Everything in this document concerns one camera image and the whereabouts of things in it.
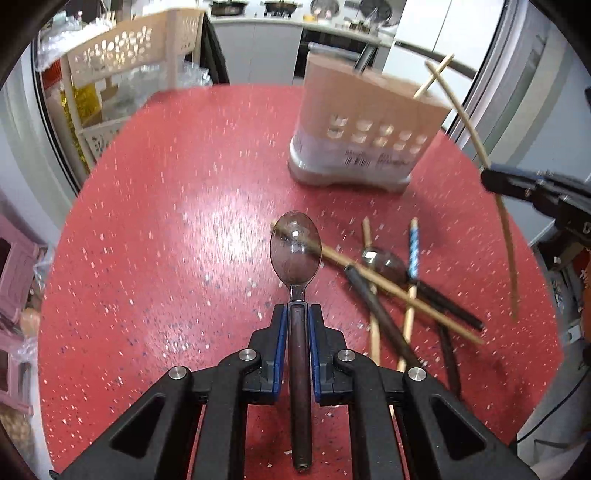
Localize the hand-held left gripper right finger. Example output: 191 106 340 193
308 302 536 480

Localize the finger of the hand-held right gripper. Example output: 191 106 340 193
480 165 561 210

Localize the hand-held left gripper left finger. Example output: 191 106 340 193
55 303 289 480

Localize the spoon with dark wooden handle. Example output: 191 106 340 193
436 325 462 400
269 210 322 472
362 248 485 330

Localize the yellow patterned chopstick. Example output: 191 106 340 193
361 217 382 367

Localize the dark brown chopstick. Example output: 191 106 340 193
344 264 421 370

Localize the plain bamboo chopstick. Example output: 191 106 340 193
412 53 455 100
270 220 485 346
425 60 520 321

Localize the blue patterned chopstick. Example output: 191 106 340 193
388 217 421 418

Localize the beige utensil holder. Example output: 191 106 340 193
287 51 451 192

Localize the white refrigerator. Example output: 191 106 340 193
383 0 509 79

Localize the built-in black oven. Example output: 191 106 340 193
295 25 393 81

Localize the pink plastic stool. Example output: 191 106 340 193
0 215 49 416

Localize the grey kitchen counter cabinet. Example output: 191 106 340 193
210 14 398 86

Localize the yellow oil bottle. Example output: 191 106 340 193
71 80 100 125

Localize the beige plastic storage cart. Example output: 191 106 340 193
62 8 206 160

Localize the black wok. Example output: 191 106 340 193
210 0 247 16

